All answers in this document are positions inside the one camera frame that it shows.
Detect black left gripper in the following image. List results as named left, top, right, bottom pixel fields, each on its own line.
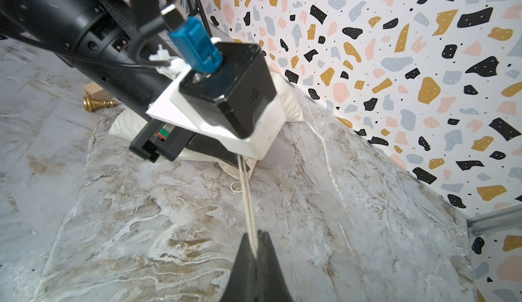
left=129, top=119, right=238, bottom=167

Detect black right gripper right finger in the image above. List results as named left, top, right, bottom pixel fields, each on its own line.
left=256, top=231, right=293, bottom=302

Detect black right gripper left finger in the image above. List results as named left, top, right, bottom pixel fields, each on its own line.
left=220, top=233, right=256, bottom=302

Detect cream drawstring soil bag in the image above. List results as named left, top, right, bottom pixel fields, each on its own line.
left=107, top=73, right=305, bottom=258

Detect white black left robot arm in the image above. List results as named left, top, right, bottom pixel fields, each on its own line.
left=1, top=0, right=237, bottom=165

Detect gold chess piece near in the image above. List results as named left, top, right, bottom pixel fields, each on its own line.
left=83, top=96, right=120, bottom=113

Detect plain wooden cube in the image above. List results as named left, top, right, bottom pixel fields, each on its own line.
left=84, top=82, right=112, bottom=100

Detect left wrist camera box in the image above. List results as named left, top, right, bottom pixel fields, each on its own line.
left=146, top=17, right=286, bottom=160

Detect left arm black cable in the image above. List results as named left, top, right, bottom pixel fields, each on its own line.
left=122, top=0, right=192, bottom=68

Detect aluminium corner post right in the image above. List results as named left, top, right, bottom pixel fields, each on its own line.
left=467, top=205, right=521, bottom=237

